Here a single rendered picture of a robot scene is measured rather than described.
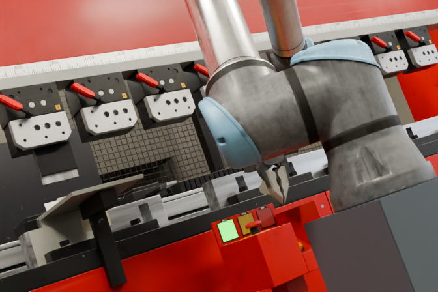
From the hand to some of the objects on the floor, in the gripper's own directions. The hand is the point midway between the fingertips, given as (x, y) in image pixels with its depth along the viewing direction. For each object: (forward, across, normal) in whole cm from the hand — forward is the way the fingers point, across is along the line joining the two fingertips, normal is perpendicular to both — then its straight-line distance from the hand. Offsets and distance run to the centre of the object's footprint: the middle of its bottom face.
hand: (283, 198), depth 158 cm
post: (+93, -64, -104) cm, 154 cm away
